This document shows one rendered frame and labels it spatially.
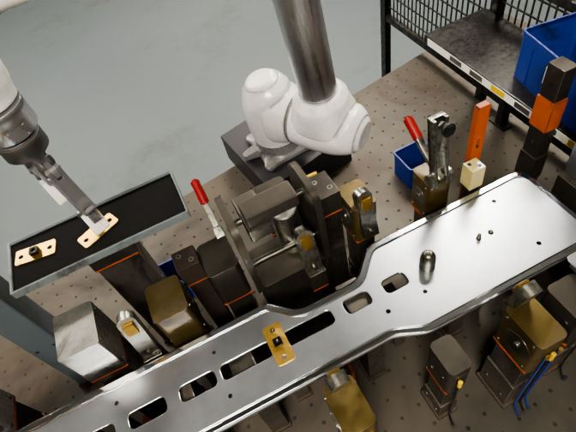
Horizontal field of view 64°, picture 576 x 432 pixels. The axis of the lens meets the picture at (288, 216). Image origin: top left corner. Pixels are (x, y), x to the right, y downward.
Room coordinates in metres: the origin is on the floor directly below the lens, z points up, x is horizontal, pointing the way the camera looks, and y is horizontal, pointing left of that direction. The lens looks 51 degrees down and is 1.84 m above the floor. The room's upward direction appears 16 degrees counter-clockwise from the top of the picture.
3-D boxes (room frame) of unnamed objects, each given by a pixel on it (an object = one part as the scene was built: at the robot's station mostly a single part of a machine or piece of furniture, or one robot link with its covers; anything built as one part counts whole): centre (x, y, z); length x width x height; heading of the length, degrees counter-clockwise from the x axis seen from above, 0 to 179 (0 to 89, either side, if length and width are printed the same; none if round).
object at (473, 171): (0.62, -0.42, 0.88); 0.04 x 0.04 x 0.37; 12
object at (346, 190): (0.64, -0.15, 0.88); 0.11 x 0.07 x 0.37; 12
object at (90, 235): (0.65, 0.38, 1.17); 0.08 x 0.04 x 0.01; 127
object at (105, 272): (0.66, 0.38, 0.92); 0.10 x 0.08 x 0.45; 102
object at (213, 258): (0.58, 0.17, 0.89); 0.12 x 0.07 x 0.38; 12
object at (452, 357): (0.26, -0.22, 0.84); 0.10 x 0.05 x 0.29; 12
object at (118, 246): (0.66, 0.38, 1.16); 0.37 x 0.14 x 0.02; 102
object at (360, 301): (0.42, -0.09, 0.84); 0.12 x 0.05 x 0.29; 12
